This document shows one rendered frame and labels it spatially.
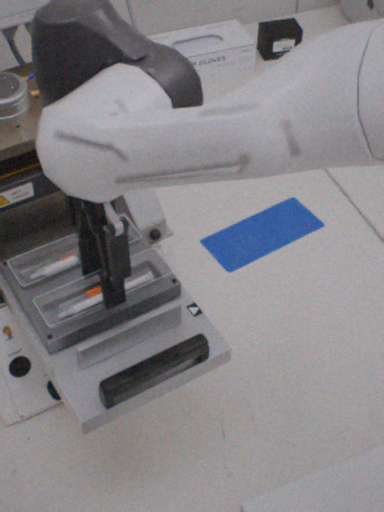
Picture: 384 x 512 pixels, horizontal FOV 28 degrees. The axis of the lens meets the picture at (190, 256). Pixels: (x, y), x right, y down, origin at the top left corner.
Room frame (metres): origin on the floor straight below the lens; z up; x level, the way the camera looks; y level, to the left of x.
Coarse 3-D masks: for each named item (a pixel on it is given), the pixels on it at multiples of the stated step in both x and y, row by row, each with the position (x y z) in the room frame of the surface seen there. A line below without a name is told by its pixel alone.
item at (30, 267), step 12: (120, 216) 0.82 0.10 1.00; (132, 228) 0.80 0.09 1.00; (60, 240) 0.77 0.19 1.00; (72, 240) 0.77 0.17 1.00; (132, 240) 0.78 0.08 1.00; (36, 252) 0.75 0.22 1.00; (48, 252) 0.75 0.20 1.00; (60, 252) 0.75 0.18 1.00; (72, 252) 0.75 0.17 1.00; (12, 264) 0.73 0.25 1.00; (24, 264) 0.73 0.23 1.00; (36, 264) 0.73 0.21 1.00; (48, 264) 0.73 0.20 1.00; (60, 264) 0.73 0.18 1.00; (72, 264) 0.73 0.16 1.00; (24, 276) 0.70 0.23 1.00; (36, 276) 0.70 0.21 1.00
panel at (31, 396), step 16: (0, 320) 0.70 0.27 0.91; (0, 336) 0.69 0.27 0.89; (16, 336) 0.70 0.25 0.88; (0, 352) 0.68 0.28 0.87; (16, 352) 0.68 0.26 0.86; (32, 352) 0.69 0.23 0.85; (0, 368) 0.66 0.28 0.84; (32, 368) 0.68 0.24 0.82; (16, 384) 0.66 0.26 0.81; (32, 384) 0.67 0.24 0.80; (16, 400) 0.64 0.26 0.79; (32, 400) 0.65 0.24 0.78; (48, 400) 0.66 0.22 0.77
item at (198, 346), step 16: (160, 352) 0.58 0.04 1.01; (176, 352) 0.58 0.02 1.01; (192, 352) 0.58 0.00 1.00; (208, 352) 0.60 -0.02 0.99; (128, 368) 0.55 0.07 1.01; (144, 368) 0.55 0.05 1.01; (160, 368) 0.56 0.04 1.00; (112, 384) 0.53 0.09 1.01; (128, 384) 0.53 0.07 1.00; (112, 400) 0.52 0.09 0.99
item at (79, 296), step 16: (144, 256) 0.74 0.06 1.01; (160, 256) 0.74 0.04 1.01; (96, 272) 0.71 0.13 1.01; (144, 272) 0.71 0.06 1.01; (160, 272) 0.71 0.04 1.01; (64, 288) 0.68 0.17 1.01; (80, 288) 0.68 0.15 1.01; (96, 288) 0.68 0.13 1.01; (128, 288) 0.68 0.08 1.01; (48, 304) 0.65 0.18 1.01; (64, 304) 0.65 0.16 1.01; (80, 304) 0.65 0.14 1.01; (96, 304) 0.65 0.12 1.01; (48, 320) 0.62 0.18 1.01
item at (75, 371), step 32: (0, 288) 0.72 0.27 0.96; (128, 320) 0.66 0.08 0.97; (160, 320) 0.64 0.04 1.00; (192, 320) 0.66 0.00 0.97; (64, 352) 0.60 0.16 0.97; (96, 352) 0.59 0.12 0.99; (128, 352) 0.60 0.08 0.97; (224, 352) 0.61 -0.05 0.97; (64, 384) 0.55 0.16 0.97; (96, 384) 0.55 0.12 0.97; (160, 384) 0.56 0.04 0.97; (96, 416) 0.51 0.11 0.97
